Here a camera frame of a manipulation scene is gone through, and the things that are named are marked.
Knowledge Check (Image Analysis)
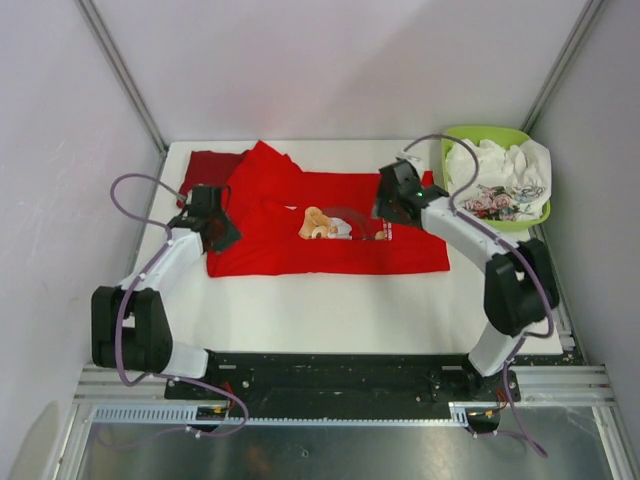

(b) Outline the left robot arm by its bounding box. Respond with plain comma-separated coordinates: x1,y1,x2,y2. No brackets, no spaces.
91,184,241,400

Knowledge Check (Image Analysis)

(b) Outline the purple cable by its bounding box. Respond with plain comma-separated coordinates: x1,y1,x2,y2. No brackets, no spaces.
402,133,556,459
109,172,249,440

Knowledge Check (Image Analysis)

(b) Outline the folded dark red shirt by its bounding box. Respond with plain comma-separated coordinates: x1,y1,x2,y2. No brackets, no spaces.
179,150,248,208

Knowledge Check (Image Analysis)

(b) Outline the green plastic basket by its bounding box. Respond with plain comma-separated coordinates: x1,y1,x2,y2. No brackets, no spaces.
441,125,552,232

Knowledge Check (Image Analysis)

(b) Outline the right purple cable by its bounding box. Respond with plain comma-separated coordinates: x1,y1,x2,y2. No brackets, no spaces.
402,133,556,459

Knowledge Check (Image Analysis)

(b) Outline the bright red kungfu t-shirt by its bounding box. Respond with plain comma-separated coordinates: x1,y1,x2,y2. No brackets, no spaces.
207,141,450,277

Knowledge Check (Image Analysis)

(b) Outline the white cable duct rail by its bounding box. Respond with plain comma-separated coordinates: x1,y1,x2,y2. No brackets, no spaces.
92,402,486,427

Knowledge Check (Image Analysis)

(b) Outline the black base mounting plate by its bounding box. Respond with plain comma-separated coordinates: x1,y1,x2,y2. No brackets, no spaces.
164,353,521,419

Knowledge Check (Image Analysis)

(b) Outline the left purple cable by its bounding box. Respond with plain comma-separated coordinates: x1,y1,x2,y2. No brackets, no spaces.
109,172,249,440

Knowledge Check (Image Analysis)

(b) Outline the white printed t-shirt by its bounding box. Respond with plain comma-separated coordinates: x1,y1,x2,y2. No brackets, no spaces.
444,139,552,222

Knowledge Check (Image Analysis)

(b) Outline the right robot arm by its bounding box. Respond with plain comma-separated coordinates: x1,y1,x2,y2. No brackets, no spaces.
372,160,559,401

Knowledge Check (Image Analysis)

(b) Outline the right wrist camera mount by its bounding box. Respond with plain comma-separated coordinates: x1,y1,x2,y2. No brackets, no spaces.
397,150,428,170

